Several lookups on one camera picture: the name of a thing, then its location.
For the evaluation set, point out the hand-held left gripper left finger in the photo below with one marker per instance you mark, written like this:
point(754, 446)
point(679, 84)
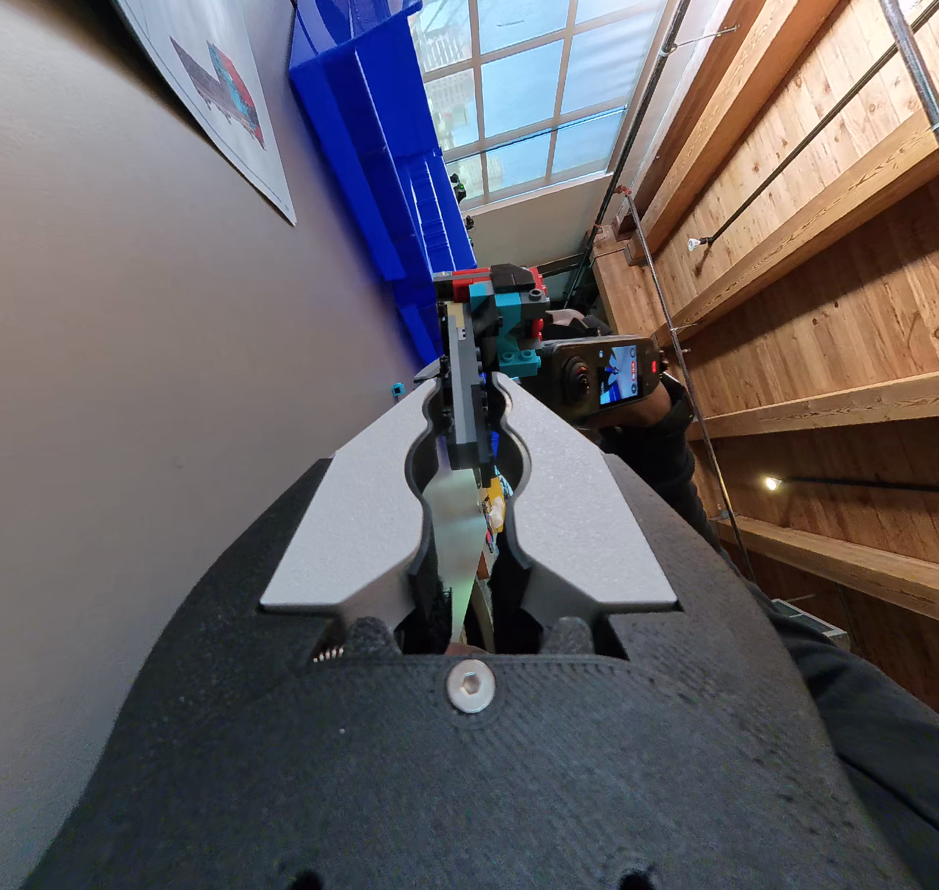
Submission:
point(359, 530)

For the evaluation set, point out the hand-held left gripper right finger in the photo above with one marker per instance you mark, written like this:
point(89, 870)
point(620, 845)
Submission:
point(587, 530)

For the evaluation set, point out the multicolour toy brick model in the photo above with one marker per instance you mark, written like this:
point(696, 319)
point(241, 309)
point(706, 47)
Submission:
point(462, 391)

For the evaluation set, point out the person's right hand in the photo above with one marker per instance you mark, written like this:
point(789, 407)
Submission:
point(576, 323)

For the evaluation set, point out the blue plastic storage bin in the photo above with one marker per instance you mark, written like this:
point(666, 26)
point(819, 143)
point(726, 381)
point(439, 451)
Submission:
point(345, 97)
point(433, 259)

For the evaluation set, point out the metal ceiling vent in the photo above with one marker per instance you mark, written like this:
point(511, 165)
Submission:
point(811, 622)

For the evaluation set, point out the large grid window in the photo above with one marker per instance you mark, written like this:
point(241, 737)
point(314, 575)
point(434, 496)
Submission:
point(521, 75)

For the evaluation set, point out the silver conduit pipe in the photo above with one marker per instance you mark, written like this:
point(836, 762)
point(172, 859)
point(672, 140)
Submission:
point(899, 31)

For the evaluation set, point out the toy brick instruction booklet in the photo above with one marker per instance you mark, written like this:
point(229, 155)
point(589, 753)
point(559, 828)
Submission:
point(198, 61)

